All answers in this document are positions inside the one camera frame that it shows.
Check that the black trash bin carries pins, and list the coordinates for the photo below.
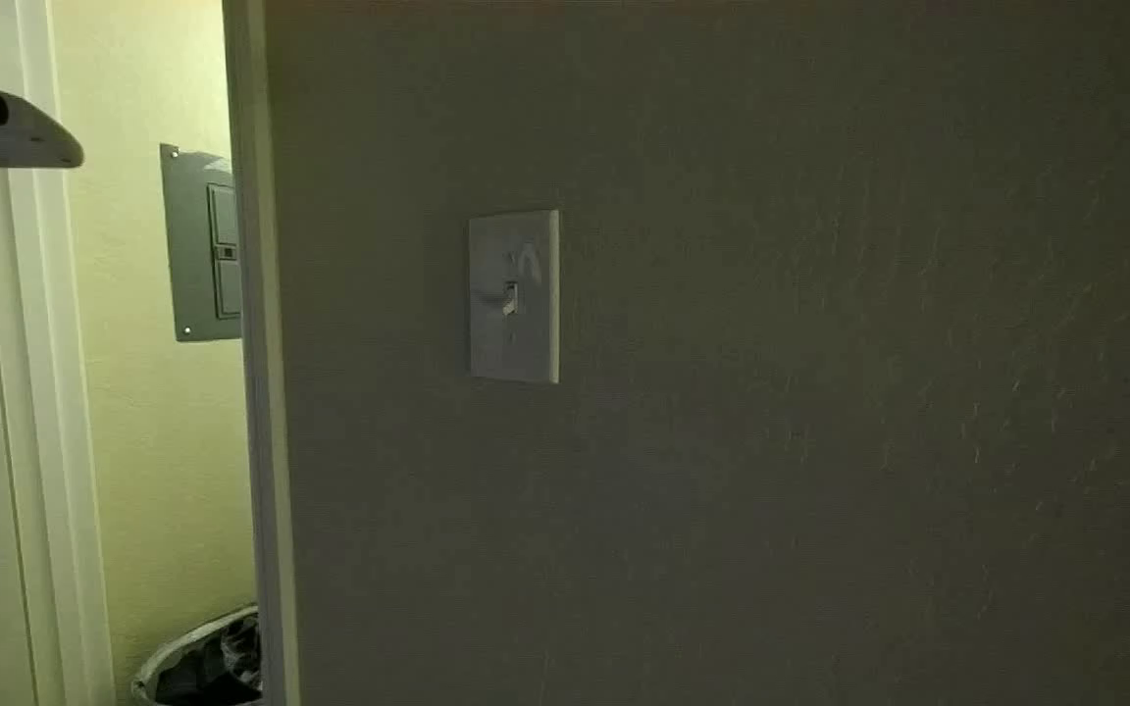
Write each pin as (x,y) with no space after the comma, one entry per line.
(212,665)

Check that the grey electrical panel box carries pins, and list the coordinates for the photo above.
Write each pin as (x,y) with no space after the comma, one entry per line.
(200,229)

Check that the white wall light switch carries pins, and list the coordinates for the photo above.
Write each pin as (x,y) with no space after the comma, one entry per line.
(515,295)

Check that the white door frame trim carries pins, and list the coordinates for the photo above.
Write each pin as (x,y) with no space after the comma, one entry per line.
(50,442)

